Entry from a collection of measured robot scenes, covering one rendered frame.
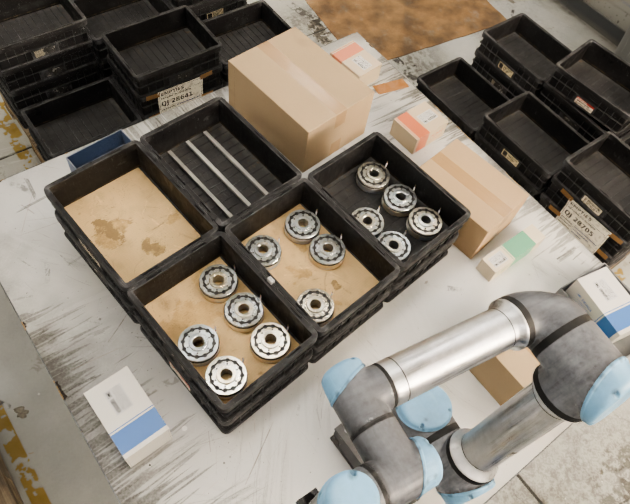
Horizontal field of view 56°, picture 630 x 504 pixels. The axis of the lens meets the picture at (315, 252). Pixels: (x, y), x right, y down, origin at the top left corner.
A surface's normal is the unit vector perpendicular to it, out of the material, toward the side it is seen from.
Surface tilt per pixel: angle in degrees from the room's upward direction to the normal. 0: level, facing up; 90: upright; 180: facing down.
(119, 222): 0
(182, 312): 0
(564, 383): 71
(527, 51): 0
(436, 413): 10
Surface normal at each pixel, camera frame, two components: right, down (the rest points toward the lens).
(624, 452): 0.11, -0.52
